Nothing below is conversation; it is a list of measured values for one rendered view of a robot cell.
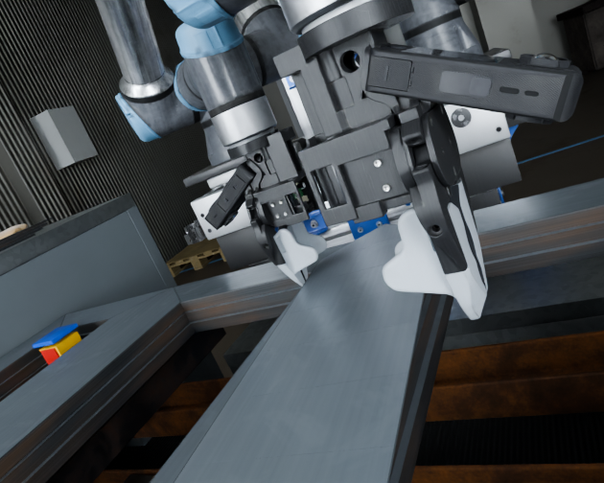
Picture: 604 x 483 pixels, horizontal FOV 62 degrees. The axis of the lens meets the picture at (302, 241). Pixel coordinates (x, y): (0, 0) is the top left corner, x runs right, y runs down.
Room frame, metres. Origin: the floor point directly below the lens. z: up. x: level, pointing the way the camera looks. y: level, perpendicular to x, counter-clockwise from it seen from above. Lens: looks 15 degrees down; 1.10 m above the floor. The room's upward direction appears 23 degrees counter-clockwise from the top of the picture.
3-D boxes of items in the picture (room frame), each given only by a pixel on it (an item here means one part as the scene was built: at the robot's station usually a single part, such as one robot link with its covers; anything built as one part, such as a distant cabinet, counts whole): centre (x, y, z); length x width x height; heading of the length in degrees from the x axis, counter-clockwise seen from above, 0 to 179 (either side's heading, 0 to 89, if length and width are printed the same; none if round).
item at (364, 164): (0.32, -0.07, 1.07); 0.09 x 0.08 x 0.12; 59
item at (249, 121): (0.66, 0.01, 1.10); 0.08 x 0.08 x 0.05
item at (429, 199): (0.29, -0.08, 1.01); 0.05 x 0.02 x 0.09; 149
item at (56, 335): (0.89, 0.49, 0.88); 0.06 x 0.06 x 0.02; 60
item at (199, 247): (5.33, 0.79, 0.17); 1.23 x 0.87 x 0.35; 158
